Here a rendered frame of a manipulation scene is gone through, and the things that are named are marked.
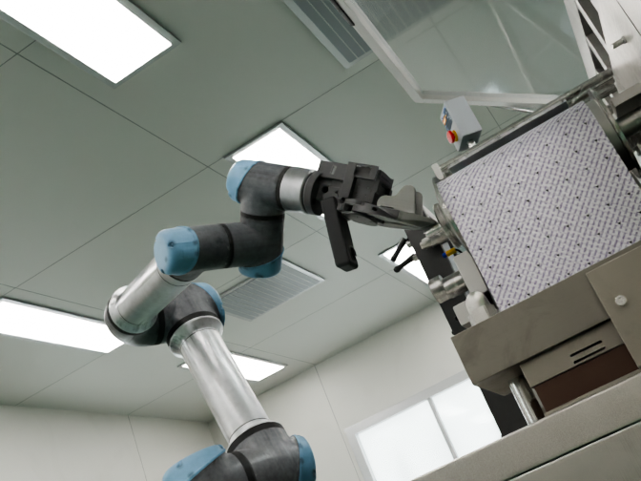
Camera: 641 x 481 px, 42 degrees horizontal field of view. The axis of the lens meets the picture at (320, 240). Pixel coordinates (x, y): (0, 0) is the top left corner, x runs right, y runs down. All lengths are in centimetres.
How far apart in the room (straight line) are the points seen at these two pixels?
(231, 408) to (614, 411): 86
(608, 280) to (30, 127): 270
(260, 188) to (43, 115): 203
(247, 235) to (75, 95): 196
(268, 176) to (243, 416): 45
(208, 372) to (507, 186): 71
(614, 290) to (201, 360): 92
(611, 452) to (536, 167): 47
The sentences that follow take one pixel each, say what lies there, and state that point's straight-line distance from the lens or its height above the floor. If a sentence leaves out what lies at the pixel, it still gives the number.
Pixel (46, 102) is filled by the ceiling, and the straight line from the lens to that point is 325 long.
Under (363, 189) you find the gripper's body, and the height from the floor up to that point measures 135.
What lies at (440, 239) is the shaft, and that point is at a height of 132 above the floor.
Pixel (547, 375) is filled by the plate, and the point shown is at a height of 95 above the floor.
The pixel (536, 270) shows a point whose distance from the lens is 116.
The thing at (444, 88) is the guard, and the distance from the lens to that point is 229.
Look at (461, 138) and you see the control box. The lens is 189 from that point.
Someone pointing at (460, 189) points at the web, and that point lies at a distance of 122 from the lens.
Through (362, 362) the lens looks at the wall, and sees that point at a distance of 723.
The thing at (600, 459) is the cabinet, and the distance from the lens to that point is 87.
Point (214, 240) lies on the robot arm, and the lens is 134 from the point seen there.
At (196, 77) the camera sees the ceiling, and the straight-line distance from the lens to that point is 335.
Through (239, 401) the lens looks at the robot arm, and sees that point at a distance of 156.
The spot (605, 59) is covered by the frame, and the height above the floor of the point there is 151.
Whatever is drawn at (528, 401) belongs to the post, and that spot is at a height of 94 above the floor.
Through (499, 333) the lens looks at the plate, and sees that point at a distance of 95.
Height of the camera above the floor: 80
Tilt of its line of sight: 23 degrees up
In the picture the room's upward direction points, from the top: 23 degrees counter-clockwise
